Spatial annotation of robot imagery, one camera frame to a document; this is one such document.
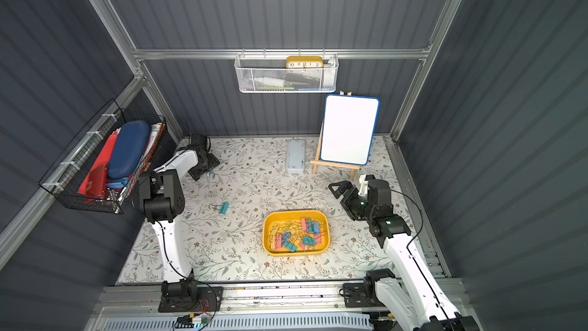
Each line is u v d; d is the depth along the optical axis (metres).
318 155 1.00
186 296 0.65
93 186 0.64
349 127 0.91
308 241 0.83
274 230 0.87
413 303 0.41
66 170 0.62
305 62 0.87
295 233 0.87
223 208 0.94
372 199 0.62
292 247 0.82
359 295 0.74
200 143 0.87
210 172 1.04
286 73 0.89
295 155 1.11
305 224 0.87
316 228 0.86
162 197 0.59
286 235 0.86
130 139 0.76
